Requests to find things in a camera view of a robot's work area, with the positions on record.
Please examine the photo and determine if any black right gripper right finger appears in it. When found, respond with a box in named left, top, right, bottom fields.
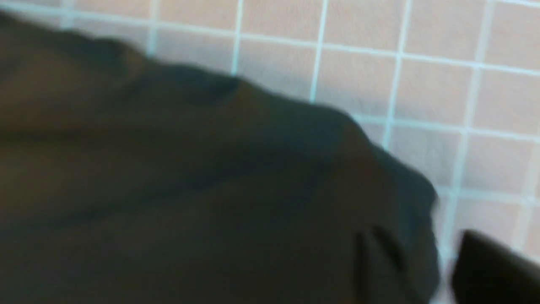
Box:
left=451, top=230, right=540, bottom=304

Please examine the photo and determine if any dark gray long-sleeved shirt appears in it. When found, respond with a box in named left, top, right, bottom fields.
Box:
left=0, top=11, right=440, bottom=304

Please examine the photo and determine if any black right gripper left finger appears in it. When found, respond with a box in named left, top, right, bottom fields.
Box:
left=354, top=227, right=426, bottom=304

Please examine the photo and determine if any pink checkered tablecloth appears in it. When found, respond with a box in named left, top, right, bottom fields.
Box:
left=1, top=0, right=539, bottom=304

